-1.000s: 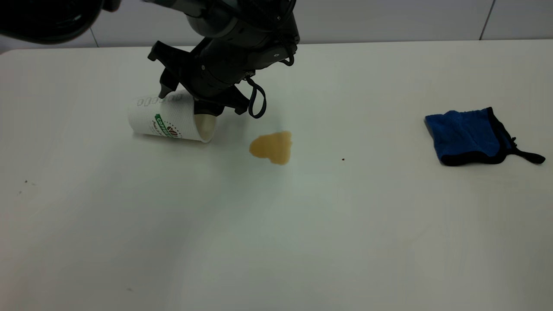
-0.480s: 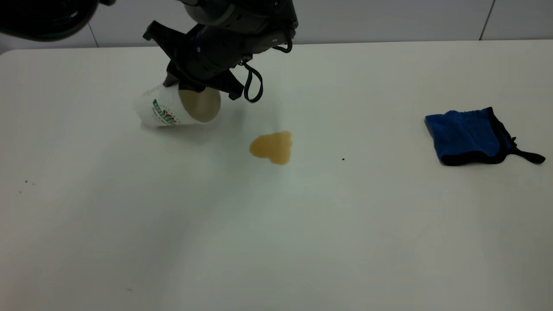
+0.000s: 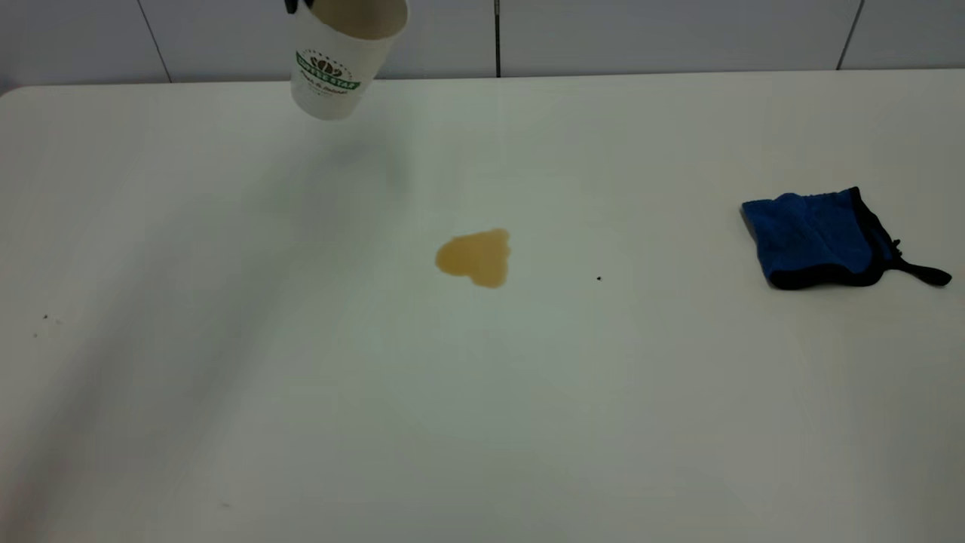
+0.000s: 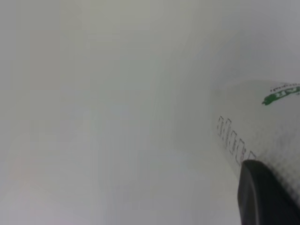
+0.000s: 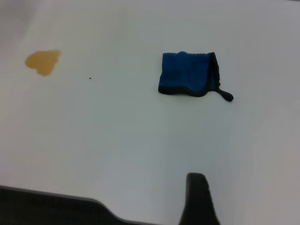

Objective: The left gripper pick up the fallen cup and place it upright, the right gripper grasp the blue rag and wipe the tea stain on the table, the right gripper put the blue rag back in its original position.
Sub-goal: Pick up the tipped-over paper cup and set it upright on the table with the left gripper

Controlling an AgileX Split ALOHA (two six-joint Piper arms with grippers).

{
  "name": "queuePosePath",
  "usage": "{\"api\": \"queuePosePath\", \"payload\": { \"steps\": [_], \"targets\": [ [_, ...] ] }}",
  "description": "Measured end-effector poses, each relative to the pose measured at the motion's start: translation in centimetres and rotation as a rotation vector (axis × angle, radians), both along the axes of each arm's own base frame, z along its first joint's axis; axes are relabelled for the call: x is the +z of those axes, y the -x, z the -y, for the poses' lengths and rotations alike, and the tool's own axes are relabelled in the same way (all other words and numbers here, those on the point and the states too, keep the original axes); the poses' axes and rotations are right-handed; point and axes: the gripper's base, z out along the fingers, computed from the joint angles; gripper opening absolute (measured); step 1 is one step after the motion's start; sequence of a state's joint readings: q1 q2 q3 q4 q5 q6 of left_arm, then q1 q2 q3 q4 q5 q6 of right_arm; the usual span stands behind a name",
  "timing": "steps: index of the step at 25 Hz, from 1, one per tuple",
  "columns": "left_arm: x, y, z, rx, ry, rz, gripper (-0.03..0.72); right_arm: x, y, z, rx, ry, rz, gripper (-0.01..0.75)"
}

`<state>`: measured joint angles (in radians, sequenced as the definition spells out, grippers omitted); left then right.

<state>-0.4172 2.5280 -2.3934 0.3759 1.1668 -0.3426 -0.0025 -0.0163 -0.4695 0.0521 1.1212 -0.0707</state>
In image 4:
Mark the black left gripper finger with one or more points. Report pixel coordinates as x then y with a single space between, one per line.
264 197

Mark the white paper coffee cup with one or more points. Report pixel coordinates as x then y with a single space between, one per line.
257 126

